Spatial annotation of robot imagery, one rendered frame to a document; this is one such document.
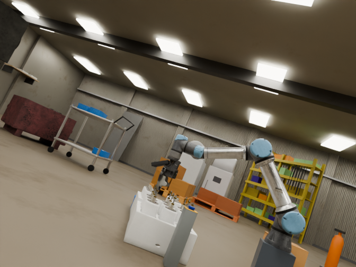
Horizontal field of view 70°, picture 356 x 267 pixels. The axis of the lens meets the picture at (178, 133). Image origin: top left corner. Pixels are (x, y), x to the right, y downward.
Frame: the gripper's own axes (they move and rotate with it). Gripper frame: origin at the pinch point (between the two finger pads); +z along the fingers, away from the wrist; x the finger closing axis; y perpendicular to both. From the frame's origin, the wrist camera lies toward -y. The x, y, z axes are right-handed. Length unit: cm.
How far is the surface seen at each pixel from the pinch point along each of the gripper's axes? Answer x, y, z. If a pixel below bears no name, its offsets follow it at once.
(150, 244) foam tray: -3.6, 10.6, 30.4
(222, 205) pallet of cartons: 441, -4, 12
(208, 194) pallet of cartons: 479, -49, 4
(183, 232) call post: -10.3, 26.7, 15.1
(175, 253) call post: -10.2, 26.9, 26.6
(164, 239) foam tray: -0.9, 16.3, 25.0
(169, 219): 1.4, 14.1, 14.1
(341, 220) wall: 902, 346, -87
